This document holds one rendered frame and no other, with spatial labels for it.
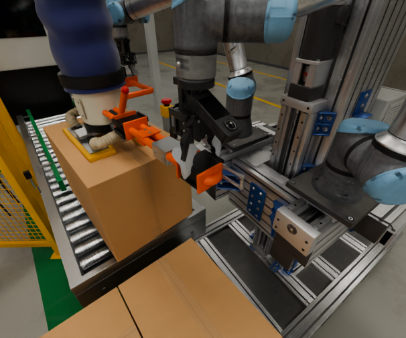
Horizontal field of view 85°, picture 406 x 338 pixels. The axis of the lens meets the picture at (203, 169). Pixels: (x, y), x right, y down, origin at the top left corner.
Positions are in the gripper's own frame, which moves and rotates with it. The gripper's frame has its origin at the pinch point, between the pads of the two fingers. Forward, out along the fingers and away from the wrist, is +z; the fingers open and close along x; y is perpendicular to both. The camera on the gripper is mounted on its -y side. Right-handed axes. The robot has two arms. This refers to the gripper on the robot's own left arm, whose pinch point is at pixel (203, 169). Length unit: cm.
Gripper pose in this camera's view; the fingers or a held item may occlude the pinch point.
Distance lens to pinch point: 52.1
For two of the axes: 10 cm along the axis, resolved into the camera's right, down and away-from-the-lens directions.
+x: -7.4, 3.9, -5.5
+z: -0.1, 8.2, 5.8
